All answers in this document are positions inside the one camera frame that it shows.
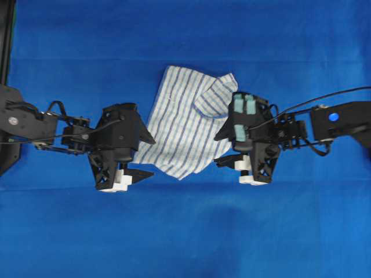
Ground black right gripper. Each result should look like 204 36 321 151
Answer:
213 118 281 185

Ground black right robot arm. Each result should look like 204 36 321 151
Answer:
214 101 370 185

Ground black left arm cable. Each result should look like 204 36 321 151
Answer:
0 118 122 145

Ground black frame rail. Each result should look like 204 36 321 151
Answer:
1 0 16 85

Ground white blue-striped towel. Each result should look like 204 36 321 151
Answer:
133 65 238 180

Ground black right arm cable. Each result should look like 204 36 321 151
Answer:
249 86 371 131

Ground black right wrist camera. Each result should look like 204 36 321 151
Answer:
228 92 272 152

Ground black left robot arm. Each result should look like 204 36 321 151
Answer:
1 85 155 193

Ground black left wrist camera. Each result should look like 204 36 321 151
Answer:
94 103 140 162

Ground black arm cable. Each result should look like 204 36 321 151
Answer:
249 86 371 131
0 118 122 145

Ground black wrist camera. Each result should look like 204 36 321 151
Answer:
94 103 140 162
228 92 272 152

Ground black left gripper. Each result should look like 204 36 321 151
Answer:
88 118 156 193

